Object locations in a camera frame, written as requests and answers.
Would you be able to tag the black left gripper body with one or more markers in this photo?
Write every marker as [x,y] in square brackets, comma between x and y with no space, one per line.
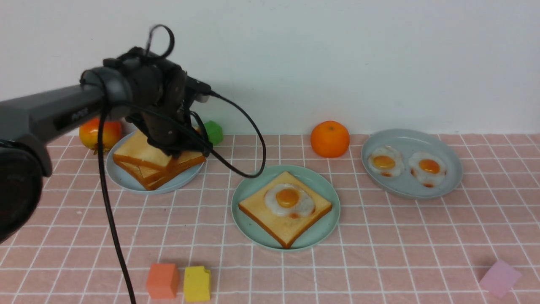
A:
[156,98]

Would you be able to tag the toast slice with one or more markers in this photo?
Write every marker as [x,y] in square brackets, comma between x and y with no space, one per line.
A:
[136,146]
[152,176]
[124,180]
[283,229]

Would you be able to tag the fried egg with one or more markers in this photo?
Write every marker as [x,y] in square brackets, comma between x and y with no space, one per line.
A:
[287,200]
[386,161]
[429,170]

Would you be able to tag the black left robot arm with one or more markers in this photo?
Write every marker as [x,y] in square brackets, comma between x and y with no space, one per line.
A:
[29,123]

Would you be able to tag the green foam cube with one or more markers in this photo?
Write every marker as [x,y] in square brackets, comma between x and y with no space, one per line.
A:
[214,132]

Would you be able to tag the red yellow pomegranate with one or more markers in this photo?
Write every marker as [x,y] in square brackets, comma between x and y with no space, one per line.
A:
[112,133]

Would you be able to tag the blue-grey bread plate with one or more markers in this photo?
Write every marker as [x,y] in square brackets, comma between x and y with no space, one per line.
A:
[140,168]

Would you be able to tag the mint green centre plate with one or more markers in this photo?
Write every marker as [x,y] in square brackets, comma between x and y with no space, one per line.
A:
[314,235]

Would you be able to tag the pink checked tablecloth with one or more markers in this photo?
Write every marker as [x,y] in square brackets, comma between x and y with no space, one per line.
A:
[386,250]

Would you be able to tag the orange fruit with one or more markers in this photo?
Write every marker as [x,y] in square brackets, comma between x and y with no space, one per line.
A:
[330,139]

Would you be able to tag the orange foam cube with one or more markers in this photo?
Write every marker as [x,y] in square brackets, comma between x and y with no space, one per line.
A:
[162,281]

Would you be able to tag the yellow foam block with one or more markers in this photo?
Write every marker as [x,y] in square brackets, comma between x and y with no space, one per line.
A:
[197,284]

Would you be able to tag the grey egg plate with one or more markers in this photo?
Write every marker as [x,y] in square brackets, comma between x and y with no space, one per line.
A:
[409,142]

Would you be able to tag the pink foam cube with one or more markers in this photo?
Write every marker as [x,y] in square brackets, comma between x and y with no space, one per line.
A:
[500,279]

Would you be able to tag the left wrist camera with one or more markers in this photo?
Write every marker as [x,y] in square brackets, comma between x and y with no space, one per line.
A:
[196,90]

